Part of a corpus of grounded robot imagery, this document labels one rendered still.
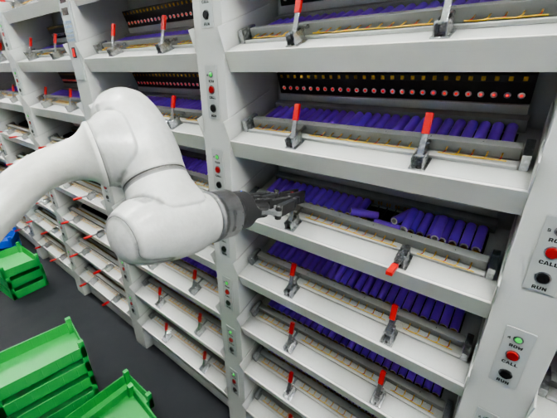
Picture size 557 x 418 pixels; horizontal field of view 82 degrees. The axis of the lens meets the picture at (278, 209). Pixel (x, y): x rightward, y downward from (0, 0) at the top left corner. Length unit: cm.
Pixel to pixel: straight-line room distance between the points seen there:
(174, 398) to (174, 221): 128
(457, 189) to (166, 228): 45
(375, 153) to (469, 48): 22
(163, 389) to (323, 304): 105
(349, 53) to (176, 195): 38
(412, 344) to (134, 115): 70
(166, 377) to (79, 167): 135
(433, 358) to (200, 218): 56
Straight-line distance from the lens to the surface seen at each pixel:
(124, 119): 54
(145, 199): 48
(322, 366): 99
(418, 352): 80
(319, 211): 78
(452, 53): 58
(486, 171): 61
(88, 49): 141
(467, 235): 73
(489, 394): 78
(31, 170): 54
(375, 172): 62
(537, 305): 65
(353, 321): 83
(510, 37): 56
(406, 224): 72
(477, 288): 68
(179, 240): 47
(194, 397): 166
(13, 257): 280
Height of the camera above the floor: 131
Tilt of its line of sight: 23 degrees down
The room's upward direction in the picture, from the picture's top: straight up
